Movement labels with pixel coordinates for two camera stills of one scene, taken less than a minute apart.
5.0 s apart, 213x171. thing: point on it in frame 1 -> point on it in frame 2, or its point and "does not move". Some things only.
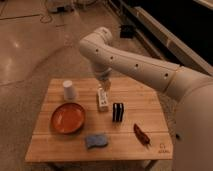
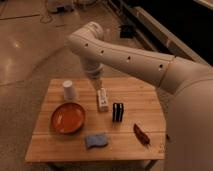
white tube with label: x=103 y=99 does not move
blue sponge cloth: x=94 y=141 does not move
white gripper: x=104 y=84 -> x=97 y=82
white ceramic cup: x=69 y=91 does not move
